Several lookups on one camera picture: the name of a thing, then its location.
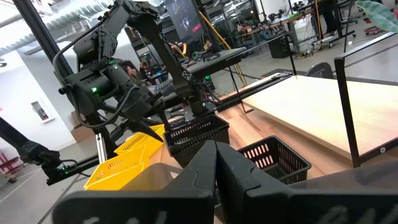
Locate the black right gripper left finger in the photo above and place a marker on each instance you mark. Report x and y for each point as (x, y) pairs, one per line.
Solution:
(186, 202)

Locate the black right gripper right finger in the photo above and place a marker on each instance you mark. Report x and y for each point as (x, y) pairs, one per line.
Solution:
(248, 202)

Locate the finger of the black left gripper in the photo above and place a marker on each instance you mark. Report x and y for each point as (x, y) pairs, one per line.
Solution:
(147, 130)
(164, 119)

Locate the yellow plastic basket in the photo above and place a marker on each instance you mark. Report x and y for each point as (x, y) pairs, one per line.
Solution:
(146, 144)
(115, 174)

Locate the black plastic basket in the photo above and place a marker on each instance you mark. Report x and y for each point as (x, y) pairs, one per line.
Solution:
(289, 165)
(199, 140)

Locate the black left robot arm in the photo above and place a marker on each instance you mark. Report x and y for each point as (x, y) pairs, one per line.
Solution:
(161, 46)

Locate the seated person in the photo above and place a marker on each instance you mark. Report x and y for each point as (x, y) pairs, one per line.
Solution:
(133, 73)

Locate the brown cardboard box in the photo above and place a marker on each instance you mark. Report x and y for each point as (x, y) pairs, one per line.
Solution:
(81, 132)

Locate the dark grey desk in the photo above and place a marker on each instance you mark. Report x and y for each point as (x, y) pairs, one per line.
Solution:
(217, 59)

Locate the black computer monitor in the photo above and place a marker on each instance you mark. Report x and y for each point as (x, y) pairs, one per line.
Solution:
(183, 18)

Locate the black floor cabinet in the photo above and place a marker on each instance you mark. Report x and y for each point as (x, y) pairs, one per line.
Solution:
(279, 46)

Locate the dark grey chair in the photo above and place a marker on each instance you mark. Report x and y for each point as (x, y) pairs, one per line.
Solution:
(320, 70)

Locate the cluttered grey workbench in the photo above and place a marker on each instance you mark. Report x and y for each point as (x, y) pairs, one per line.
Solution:
(280, 21)

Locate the red rolling dolly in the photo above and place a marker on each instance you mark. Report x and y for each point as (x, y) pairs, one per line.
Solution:
(373, 29)

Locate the green snake plant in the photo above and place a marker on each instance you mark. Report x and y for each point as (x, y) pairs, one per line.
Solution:
(379, 14)

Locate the aluminium extrusion post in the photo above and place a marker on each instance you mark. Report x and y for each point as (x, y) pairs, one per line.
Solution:
(101, 147)

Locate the white wall cabinet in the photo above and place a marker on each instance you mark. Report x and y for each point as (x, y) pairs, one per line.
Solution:
(42, 110)

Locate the wooden shelf with black frame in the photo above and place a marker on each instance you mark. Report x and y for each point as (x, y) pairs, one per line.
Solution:
(311, 109)

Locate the black metal rig frame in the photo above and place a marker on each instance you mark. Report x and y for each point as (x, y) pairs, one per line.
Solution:
(40, 37)

